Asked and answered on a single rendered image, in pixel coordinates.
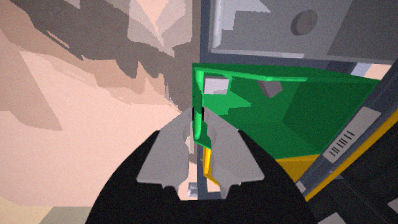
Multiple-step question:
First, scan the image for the yellow flat bar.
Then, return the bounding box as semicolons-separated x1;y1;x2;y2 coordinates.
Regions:
304;109;398;202

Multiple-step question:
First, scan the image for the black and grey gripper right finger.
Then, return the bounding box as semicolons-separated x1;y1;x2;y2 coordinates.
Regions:
202;106;318;224

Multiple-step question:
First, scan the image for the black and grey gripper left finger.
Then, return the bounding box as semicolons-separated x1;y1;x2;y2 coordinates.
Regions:
85;106;194;224

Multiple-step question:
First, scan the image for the grey metal block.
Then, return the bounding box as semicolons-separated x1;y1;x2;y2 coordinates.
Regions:
257;80;282;99
203;76;229;94

